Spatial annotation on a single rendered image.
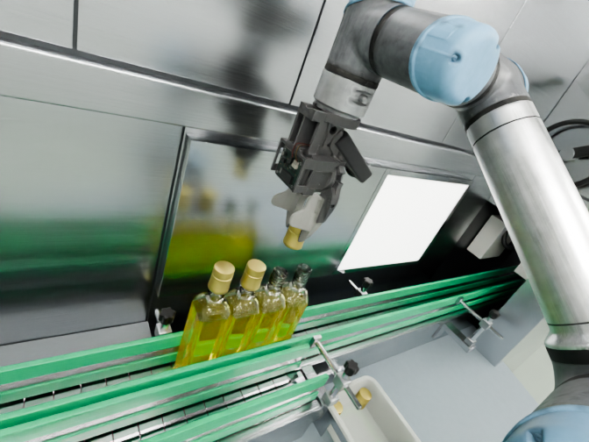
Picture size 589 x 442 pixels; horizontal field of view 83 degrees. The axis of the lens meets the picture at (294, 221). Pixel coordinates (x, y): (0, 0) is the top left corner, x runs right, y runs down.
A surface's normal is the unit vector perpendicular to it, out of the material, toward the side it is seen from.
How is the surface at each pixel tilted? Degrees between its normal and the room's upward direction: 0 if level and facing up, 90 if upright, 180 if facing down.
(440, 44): 79
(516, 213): 106
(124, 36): 90
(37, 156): 90
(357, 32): 101
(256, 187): 90
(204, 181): 90
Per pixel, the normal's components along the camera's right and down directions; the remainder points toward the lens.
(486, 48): 0.50, 0.58
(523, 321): -0.81, 0.00
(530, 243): -0.94, 0.12
